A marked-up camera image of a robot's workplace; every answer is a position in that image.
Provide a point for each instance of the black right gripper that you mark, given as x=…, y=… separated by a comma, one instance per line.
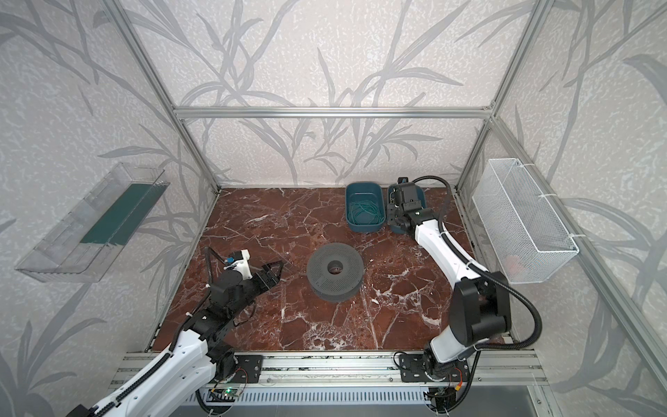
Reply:
x=401, y=195

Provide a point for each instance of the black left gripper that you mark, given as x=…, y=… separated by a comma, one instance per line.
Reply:
x=262, y=278

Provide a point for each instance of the dark grey foam spool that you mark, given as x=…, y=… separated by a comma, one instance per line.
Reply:
x=335, y=272

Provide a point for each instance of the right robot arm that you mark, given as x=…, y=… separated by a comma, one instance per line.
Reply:
x=480, y=307

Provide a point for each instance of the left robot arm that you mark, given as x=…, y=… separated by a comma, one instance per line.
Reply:
x=197, y=354

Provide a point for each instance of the right teal plastic bin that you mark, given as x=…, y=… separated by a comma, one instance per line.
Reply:
x=422, y=195

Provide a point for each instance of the teal plastic bin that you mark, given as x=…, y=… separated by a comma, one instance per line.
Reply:
x=364, y=207
x=422, y=195

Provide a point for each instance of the left teal plastic bin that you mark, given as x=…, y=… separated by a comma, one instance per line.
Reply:
x=364, y=207

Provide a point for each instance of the pink object in basket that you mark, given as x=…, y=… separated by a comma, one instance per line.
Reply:
x=513, y=266

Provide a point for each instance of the green circuit board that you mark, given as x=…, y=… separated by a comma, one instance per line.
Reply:
x=224, y=394

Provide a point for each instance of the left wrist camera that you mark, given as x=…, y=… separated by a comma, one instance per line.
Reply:
x=238, y=261

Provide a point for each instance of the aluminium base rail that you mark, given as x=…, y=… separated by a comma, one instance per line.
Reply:
x=359, y=378

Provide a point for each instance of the white wire mesh basket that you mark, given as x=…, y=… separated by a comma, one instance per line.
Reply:
x=519, y=219

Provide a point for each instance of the clear plastic wall tray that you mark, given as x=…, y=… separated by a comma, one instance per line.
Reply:
x=82, y=246

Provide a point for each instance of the aluminium frame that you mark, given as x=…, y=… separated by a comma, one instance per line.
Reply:
x=644, y=339

